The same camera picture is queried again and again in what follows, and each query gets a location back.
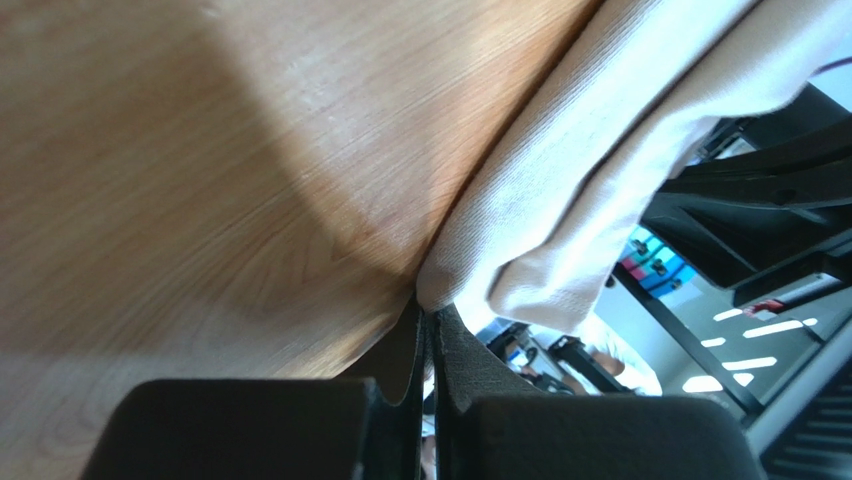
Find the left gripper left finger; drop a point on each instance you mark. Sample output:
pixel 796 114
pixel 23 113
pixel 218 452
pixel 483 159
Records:
pixel 363 424

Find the beige t shirt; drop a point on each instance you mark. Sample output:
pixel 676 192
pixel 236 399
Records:
pixel 541 225

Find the aluminium rail frame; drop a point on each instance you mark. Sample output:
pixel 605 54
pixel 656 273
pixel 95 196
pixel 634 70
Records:
pixel 805 432

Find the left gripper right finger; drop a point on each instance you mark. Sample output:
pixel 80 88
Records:
pixel 492 424

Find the person in white shirt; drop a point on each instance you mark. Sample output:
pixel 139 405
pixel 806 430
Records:
pixel 617 356

